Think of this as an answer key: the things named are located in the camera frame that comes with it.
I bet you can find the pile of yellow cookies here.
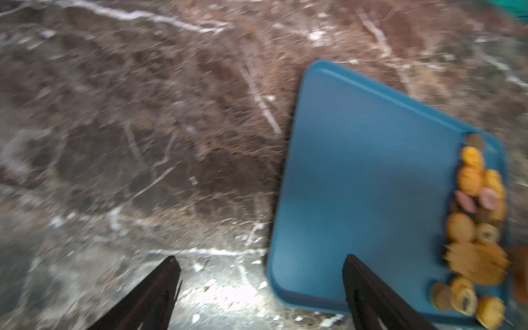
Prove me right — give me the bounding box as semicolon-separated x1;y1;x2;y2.
429;132;510;329

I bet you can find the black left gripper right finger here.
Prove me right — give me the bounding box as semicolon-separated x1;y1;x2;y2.
342;254;435;330

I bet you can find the teal rectangular tray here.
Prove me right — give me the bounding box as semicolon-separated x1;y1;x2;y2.
267;60;480;329

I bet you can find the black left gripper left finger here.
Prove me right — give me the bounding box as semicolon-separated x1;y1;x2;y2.
89;256;182;329

